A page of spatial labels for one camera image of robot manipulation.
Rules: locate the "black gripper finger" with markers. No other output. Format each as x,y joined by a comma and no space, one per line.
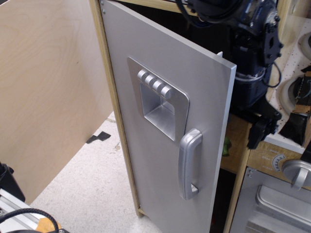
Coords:
259,131

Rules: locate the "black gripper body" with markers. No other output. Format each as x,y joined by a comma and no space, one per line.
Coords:
250,103

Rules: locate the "grey toy fridge door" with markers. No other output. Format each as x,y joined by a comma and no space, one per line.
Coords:
207,79

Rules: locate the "silver fridge door handle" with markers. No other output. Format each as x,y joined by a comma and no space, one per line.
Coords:
189,142

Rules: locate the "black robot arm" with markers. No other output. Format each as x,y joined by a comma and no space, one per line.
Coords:
254,46

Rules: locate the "green toy in fridge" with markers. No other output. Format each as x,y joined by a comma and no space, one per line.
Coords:
226,146

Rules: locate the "silver oven knob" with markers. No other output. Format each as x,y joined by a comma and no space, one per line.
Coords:
298,172

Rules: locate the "white speckled countertop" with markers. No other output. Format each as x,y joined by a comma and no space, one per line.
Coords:
293,66

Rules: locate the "grey oven door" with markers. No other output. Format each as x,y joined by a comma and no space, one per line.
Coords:
248,218

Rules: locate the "silver ice dispenser panel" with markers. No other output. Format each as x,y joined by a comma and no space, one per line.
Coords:
159,102

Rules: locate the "black tape on floor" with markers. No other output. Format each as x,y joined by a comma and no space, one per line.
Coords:
101,136

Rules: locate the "plywood board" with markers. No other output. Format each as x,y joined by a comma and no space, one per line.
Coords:
53,89

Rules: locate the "orange tape piece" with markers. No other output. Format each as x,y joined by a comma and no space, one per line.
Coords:
45,225

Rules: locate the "silver oven handle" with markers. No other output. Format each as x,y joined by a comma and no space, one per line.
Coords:
283,207

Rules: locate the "wooden toy kitchen frame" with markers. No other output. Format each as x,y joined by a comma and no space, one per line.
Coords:
215,39

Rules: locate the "aluminium extrusion rail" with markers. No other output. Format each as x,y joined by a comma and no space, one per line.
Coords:
9,203

